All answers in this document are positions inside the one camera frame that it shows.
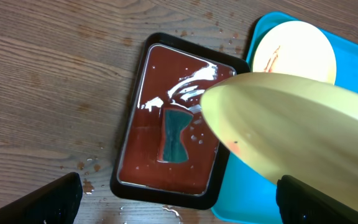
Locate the green and orange sponge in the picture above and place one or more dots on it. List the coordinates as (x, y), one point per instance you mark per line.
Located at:
(174, 121)

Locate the yellow plate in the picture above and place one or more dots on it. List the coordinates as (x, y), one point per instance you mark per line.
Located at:
(286, 125)
(296, 48)

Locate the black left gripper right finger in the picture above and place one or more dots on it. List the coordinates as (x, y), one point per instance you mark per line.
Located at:
(301, 204)

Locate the black rectangular wash basin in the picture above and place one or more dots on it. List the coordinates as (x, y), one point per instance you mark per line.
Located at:
(173, 71)

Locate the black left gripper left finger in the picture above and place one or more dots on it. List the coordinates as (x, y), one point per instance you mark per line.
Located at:
(56, 202)

